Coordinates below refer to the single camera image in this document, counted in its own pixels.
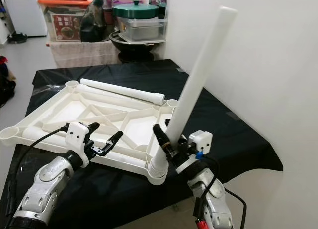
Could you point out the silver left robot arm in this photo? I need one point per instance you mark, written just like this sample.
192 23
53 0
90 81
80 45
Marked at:
49 177

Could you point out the yellow rubber band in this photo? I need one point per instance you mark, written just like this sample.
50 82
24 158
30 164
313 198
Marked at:
166 145

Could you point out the white plastic table top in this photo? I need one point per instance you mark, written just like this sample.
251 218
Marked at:
129 122

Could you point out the black tablecloth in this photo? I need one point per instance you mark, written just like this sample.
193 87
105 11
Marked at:
228 139

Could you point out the beige cloth covered bench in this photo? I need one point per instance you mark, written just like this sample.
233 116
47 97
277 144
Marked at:
79 54

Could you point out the black wok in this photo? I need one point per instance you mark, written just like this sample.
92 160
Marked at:
134 50

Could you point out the black folding chair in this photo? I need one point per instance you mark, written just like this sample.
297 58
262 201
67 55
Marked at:
6 90

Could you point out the clear plastic storage box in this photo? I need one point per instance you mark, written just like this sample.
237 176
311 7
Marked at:
141 29

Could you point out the black bag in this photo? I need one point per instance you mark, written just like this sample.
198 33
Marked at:
93 25

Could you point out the red printed carton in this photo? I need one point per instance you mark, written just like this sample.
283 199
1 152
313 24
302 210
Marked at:
67 26

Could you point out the red stuffed toy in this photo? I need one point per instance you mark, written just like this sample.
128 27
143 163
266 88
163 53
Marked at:
3 60

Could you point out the green pot with lid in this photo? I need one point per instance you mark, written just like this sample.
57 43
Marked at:
135 10

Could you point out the dark green slippers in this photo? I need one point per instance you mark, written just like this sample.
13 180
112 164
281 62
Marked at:
17 38

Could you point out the orange lidded storage box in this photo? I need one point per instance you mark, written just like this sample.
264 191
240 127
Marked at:
64 1

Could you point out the white fridge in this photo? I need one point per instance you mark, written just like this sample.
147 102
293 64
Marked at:
25 13

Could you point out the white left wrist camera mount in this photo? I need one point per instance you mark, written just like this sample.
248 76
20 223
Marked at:
78 134

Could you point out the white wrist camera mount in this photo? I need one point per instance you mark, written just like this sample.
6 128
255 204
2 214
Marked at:
201 139
78 134

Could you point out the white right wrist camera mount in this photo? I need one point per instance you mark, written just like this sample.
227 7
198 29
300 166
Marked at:
201 139

